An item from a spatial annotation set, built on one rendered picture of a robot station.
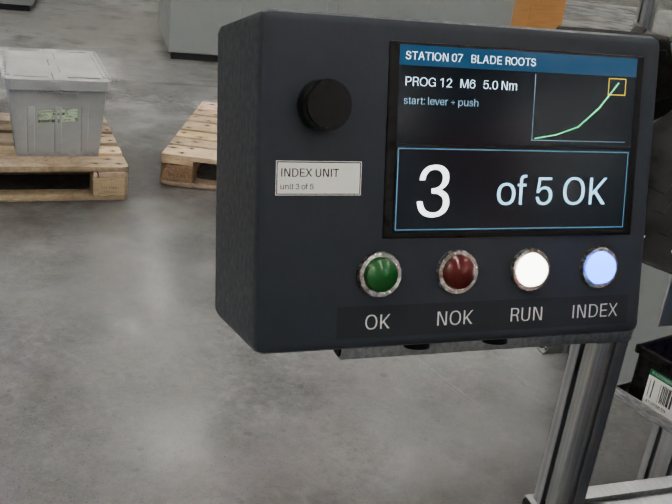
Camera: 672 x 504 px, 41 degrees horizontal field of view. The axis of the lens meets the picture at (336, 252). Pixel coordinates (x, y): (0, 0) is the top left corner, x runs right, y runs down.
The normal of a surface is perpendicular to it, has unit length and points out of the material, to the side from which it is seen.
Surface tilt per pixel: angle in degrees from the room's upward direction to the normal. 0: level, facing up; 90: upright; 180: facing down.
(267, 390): 1
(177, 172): 91
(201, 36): 90
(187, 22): 90
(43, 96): 95
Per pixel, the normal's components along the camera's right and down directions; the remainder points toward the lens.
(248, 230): -0.94, 0.02
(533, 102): 0.33, 0.15
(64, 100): 0.34, 0.48
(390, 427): 0.11, -0.92
